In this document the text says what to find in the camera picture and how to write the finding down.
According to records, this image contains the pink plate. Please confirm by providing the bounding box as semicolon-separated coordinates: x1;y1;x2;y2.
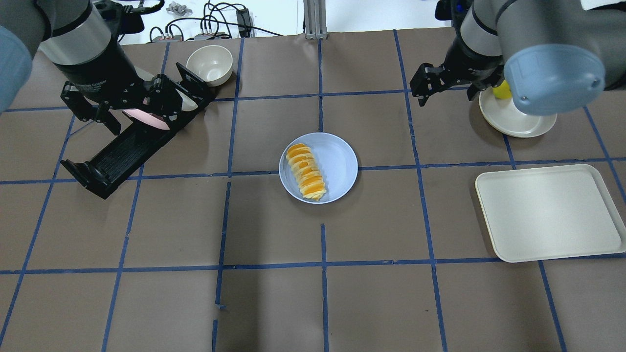
122;109;170;130

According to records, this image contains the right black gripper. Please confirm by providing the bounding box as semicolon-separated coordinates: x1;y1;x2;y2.
409;37;504;107

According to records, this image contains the grey metal clip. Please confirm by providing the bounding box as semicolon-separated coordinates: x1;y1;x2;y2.
166;1;193;17

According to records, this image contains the cream plate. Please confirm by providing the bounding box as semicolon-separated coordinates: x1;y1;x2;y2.
134;66;198;111

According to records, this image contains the aluminium frame post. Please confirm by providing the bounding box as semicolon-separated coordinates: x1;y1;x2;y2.
303;0;328;40

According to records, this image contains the yellow lemon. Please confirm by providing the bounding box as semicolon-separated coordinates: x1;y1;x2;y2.
492;80;512;100

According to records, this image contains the black dish rack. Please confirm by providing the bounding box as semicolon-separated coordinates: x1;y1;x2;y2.
61;63;217;199

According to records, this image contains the black device on desk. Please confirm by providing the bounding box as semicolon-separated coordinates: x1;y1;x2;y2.
434;0;467;22

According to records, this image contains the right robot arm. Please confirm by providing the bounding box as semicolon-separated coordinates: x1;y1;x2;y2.
410;0;626;115

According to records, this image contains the black power brick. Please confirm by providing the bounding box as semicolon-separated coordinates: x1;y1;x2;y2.
236;8;253;38

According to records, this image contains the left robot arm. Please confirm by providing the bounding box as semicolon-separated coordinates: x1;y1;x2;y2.
1;0;199;135

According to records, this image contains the white oval bowl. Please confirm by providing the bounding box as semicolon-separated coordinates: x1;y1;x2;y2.
479;89;558;138

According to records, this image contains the striped orange bread roll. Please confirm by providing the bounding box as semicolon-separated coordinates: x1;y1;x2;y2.
286;143;327;201

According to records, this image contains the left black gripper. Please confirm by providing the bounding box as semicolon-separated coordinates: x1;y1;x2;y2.
60;46;188;136

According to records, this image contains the cream bowl in rack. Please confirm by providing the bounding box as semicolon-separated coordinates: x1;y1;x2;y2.
186;45;234;87

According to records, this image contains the white rectangular tray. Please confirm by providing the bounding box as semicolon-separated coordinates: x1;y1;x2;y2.
474;163;625;263

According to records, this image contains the light blue plate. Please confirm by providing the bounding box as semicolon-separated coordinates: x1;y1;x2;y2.
279;133;358;204

